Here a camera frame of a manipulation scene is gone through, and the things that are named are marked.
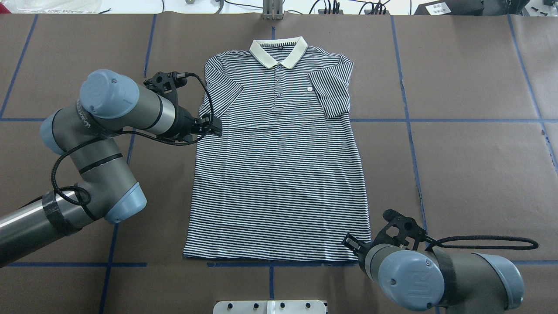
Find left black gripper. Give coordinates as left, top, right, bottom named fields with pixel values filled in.
left=174, top=107, right=222, bottom=142

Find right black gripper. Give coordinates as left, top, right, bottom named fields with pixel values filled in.
left=342, top=233, right=371, bottom=262

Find blue white striped polo shirt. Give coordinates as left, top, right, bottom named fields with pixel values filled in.
left=183, top=37, right=371, bottom=262

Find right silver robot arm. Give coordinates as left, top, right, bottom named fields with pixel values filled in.
left=342, top=234, right=525, bottom=314

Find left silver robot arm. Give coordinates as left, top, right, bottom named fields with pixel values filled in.
left=0, top=69, right=222, bottom=267

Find clear plastic bag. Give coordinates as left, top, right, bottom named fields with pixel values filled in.
left=1, top=0, right=102, bottom=14

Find black rectangular box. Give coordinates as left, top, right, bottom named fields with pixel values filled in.
left=413, top=0, right=484, bottom=16

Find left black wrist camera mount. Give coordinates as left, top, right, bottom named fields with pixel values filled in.
left=143, top=71, right=187, bottom=106

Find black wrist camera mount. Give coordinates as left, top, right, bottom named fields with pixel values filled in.
left=372, top=209, right=428, bottom=250
left=143, top=71, right=187, bottom=106

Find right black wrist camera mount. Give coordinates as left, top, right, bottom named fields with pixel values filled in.
left=372, top=209, right=428, bottom=250

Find right black braided cable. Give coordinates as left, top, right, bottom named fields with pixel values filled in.
left=421, top=235, right=539, bottom=253

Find black braided cable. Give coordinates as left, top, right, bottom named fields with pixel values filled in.
left=421, top=235, right=539, bottom=253
left=51, top=72, right=216, bottom=206

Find left black braided cable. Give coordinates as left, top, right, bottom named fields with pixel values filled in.
left=51, top=72, right=216, bottom=206

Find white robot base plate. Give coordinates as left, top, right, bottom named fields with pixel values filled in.
left=213, top=300, right=328, bottom=314

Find aluminium frame post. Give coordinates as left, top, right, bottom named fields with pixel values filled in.
left=262, top=0, right=285, bottom=20

